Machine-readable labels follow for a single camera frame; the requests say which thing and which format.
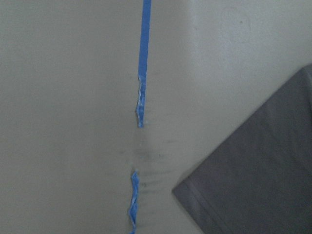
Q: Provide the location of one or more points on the brown t-shirt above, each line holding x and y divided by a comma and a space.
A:
259, 180

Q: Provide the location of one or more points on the blue floor tape grid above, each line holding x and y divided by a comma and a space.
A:
140, 107

